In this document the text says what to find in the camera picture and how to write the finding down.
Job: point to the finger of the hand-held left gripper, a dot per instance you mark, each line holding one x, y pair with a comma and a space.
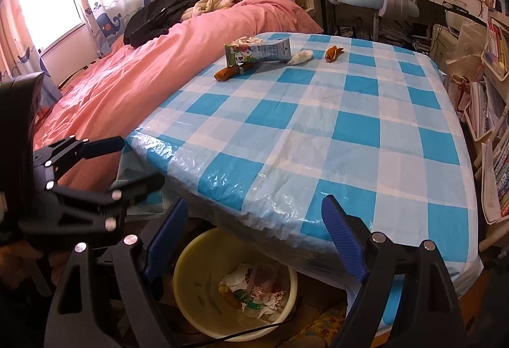
143, 187
103, 145

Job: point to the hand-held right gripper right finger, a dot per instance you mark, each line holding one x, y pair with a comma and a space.
344, 240

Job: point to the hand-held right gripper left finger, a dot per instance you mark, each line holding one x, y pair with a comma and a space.
165, 244

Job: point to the yellow plastic bucket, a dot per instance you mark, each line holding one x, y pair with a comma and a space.
195, 276

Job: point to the clear plastic bottle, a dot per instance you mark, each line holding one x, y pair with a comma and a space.
260, 284

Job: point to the green blue drink carton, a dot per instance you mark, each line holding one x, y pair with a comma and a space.
262, 51

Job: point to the small plain white tissue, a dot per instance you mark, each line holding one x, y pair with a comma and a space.
301, 57

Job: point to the person's left hand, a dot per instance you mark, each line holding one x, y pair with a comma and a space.
20, 254

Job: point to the pink blanket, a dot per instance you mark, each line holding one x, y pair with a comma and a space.
139, 65

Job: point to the yellow patterned floor mat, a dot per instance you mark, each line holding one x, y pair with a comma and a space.
322, 328

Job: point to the blue checked plastic tablecloth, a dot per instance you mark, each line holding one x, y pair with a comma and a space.
318, 113

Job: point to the black jacket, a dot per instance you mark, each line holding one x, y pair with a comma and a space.
159, 17

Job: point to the stack of books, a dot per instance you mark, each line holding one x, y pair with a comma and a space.
499, 181

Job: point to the white tote bag red ribbon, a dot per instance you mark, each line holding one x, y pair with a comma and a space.
463, 97

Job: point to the white storage box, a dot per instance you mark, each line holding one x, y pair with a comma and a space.
437, 41

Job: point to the white book rack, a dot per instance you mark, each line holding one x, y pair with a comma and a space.
491, 67

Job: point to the clear plastic bag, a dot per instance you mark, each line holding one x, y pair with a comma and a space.
469, 41

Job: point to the white printer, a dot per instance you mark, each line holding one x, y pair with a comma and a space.
453, 19

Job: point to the row of upright books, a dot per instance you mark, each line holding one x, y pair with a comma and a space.
497, 41

